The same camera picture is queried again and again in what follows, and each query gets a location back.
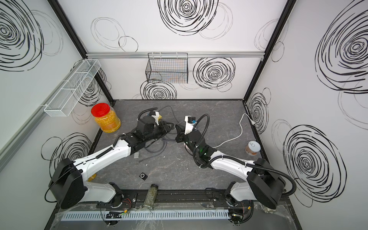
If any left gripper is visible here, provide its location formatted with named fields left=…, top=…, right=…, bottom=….
left=145, top=121, right=176, bottom=144

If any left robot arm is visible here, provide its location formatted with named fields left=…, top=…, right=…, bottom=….
left=49, top=112, right=175, bottom=209

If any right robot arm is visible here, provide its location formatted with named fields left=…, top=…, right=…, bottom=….
left=175, top=114, right=297, bottom=209

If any black mp3 player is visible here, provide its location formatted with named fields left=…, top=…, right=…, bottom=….
left=140, top=172, right=148, bottom=180

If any red lid corn jar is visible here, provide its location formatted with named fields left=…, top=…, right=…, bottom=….
left=91, top=103, right=121, bottom=133

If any glass spice bottle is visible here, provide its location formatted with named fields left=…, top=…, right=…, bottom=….
left=143, top=184, right=159, bottom=209

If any white lid jar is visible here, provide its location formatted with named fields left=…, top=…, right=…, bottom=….
left=245, top=141, right=261, bottom=156

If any blue lid jar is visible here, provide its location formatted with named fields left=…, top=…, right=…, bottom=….
left=87, top=174, right=96, bottom=182

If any yellow plug grey cable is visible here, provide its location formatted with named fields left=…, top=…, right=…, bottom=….
left=158, top=105, right=185, bottom=133

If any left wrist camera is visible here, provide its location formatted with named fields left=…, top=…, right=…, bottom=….
left=149, top=111, right=160, bottom=125

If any black wire basket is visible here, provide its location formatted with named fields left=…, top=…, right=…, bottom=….
left=145, top=58, right=189, bottom=84

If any white power strip cord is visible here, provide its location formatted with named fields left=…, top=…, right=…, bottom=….
left=212, top=113, right=256, bottom=149

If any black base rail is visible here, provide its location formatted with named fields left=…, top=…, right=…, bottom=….
left=57, top=188, right=288, bottom=209

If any white slotted cable duct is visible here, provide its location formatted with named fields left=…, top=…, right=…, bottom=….
left=61, top=209, right=230, bottom=221

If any aluminium wall rail back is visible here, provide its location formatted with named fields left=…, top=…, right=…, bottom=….
left=86, top=51, right=265, bottom=59

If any aluminium wall rail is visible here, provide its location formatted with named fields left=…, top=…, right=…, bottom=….
left=1, top=59, right=83, bottom=172
left=86, top=51, right=265, bottom=59

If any white wire shelf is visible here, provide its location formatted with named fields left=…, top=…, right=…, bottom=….
left=44, top=59, right=102, bottom=117

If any aluminium wall rail left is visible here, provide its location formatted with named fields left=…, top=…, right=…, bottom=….
left=1, top=59, right=83, bottom=172

